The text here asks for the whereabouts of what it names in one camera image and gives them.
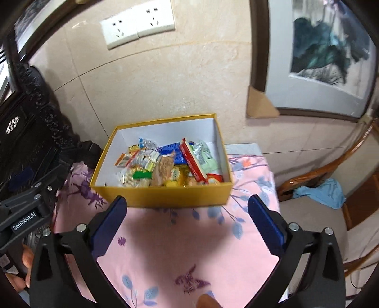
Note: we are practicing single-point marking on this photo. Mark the yellow cardboard box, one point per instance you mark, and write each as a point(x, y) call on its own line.
point(165, 197)

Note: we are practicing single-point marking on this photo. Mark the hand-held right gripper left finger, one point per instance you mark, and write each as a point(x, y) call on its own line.
point(109, 226)

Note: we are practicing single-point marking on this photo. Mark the cardboard corner protector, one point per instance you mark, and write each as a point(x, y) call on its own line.
point(257, 106)

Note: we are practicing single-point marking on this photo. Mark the person's left hand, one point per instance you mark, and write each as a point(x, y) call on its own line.
point(27, 258)

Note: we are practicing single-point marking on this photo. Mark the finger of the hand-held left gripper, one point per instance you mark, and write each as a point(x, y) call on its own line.
point(44, 188)
point(19, 178)

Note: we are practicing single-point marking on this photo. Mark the white wall socket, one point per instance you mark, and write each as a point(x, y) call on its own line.
point(118, 29)
point(155, 19)

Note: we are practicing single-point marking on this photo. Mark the clear peanut packet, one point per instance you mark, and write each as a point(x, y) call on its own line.
point(130, 179)

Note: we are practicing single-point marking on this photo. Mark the grey chair cushion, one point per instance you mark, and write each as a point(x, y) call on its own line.
point(319, 220)

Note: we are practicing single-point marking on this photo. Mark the yellow packet with green label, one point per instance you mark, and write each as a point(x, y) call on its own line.
point(177, 176)

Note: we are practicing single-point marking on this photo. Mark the light green snack packet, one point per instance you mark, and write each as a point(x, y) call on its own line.
point(207, 160)

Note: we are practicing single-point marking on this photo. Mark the red orange snack packet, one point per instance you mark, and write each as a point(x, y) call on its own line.
point(214, 178)

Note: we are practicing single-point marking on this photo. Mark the long red snack packet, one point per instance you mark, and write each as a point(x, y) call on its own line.
point(192, 162)

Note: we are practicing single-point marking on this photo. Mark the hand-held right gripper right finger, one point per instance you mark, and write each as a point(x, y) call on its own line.
point(266, 226)

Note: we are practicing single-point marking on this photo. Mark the wooden chair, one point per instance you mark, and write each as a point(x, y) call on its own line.
point(314, 174)

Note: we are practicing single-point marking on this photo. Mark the framed lotus painting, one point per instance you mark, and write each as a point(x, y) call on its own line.
point(319, 53)

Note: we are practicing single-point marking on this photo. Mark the blue cloth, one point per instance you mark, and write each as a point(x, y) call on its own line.
point(324, 192)

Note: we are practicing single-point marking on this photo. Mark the clear white candy packet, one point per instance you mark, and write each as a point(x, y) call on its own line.
point(143, 160)

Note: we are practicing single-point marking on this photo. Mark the blue snack packet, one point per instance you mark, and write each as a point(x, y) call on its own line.
point(175, 154)

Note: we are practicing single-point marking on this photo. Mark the dark carved wooden furniture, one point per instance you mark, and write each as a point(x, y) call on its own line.
point(35, 118)

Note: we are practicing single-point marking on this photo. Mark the pink printed tablecloth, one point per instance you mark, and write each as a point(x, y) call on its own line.
point(177, 251)

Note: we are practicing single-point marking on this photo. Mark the person's right hand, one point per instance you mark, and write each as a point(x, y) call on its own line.
point(207, 302)

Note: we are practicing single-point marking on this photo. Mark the clear mixed nut packet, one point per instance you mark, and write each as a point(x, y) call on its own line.
point(162, 172)

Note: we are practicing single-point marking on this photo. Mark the dark framed picture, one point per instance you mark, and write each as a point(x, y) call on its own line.
point(32, 17)

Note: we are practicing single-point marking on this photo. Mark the small blue white packet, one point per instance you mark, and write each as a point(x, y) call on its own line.
point(147, 144)

